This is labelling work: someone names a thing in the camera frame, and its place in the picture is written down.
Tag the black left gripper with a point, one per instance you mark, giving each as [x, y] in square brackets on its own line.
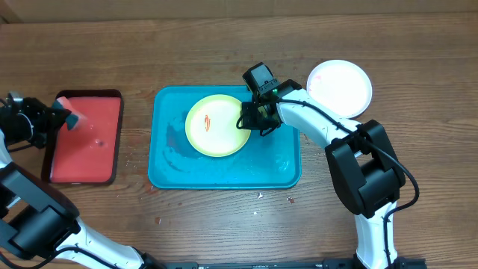
[50, 118]

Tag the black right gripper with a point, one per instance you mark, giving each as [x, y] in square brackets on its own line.
[252, 123]

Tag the yellow round plate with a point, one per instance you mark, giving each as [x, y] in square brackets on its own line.
[211, 129]

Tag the white round plate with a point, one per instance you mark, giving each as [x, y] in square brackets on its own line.
[341, 86]

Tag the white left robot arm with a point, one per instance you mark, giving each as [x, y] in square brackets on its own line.
[49, 226]

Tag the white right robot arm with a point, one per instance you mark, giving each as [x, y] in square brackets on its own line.
[362, 163]

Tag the teal plastic tray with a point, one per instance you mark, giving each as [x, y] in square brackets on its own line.
[273, 161]

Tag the dark tray with red liquid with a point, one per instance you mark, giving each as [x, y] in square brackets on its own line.
[88, 153]

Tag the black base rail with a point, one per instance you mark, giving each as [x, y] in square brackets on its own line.
[353, 263]

